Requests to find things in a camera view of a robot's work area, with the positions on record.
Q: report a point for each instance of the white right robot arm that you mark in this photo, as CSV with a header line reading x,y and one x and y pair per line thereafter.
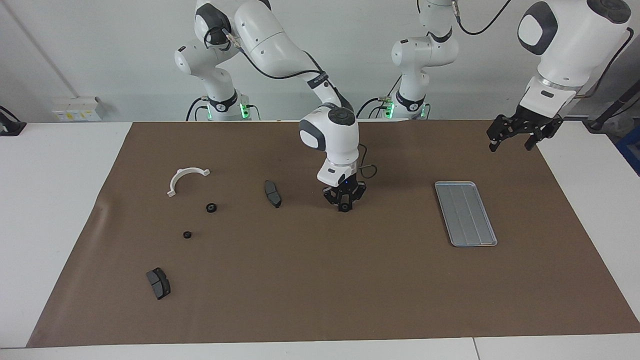
x,y
332,140

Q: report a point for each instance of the silver metal tray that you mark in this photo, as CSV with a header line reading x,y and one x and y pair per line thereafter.
x,y
467,215

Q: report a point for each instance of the brown table mat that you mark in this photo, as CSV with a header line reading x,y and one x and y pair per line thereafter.
x,y
325,275

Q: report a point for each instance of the black stand pole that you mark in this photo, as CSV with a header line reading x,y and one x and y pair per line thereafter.
x,y
602,119

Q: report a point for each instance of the blue crate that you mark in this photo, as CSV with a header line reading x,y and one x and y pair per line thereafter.
x,y
632,150

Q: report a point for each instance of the black table clamp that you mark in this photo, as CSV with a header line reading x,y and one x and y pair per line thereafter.
x,y
11,127

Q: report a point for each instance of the short dark grey brake pad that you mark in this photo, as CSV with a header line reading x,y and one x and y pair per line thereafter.
x,y
159,285

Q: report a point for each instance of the long dark grey brake pad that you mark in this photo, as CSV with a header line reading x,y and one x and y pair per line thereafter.
x,y
273,195

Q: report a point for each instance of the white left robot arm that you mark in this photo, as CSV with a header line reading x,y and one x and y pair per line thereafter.
x,y
565,45

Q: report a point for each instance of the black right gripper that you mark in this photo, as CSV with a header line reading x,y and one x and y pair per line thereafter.
x,y
342,181

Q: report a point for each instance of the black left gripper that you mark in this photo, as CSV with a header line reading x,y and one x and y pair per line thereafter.
x,y
530,121

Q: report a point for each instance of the white wall socket box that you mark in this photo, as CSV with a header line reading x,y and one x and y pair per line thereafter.
x,y
75,109

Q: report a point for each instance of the white curved plastic bracket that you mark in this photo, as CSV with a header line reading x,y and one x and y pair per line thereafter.
x,y
174,180

